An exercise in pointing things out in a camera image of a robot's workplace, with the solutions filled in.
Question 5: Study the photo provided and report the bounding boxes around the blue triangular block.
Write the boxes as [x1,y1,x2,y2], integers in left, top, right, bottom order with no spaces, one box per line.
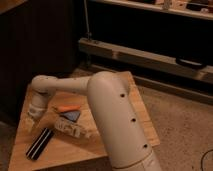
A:
[60,110,81,122]

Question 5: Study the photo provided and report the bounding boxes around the metal vertical pole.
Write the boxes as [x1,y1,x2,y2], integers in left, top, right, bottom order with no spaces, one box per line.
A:
[83,0,92,41]

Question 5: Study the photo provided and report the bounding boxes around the black cable on floor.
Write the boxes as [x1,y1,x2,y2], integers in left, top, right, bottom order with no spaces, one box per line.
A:
[200,148,213,171]

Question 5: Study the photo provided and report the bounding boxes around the wooden low shelf cabinet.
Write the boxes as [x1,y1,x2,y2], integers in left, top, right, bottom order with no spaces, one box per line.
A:
[78,0,213,104]

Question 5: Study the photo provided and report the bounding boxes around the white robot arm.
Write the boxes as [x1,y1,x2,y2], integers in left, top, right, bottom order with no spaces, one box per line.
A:
[27,71,162,171]

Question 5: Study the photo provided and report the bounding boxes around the black striped eraser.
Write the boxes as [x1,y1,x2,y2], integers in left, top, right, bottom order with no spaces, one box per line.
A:
[26,128,54,160]

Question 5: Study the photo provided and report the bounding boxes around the black handle on cabinet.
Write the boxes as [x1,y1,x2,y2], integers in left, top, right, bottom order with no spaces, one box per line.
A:
[175,58,207,70]

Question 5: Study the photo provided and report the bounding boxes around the orange marker pen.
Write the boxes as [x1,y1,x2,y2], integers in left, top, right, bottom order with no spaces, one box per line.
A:
[52,105,81,113]

